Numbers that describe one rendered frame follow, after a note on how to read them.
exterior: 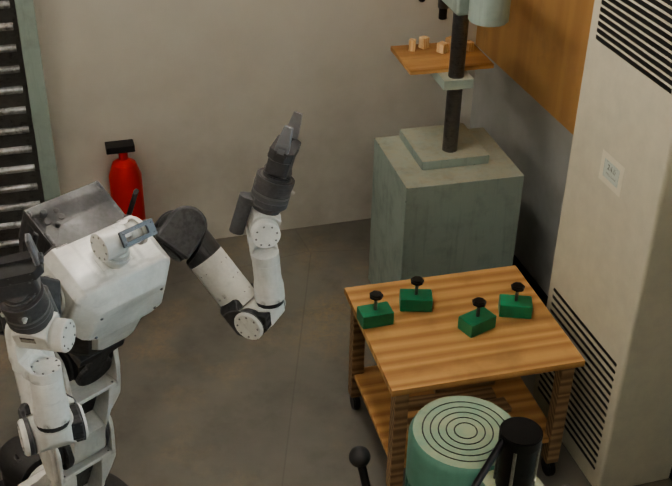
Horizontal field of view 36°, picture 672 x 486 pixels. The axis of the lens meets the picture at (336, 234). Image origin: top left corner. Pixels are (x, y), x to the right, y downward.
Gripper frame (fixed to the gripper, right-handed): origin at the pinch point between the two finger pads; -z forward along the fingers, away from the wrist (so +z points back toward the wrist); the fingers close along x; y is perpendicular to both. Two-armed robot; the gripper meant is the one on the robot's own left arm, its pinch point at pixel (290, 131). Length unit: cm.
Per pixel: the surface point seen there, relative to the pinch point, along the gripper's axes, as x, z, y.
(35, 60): -171, 69, 123
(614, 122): -95, -3, -83
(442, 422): 75, 10, -43
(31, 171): -179, 121, 118
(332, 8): -229, 23, 21
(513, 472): 91, 3, -53
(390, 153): -179, 59, -24
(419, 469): 81, 15, -42
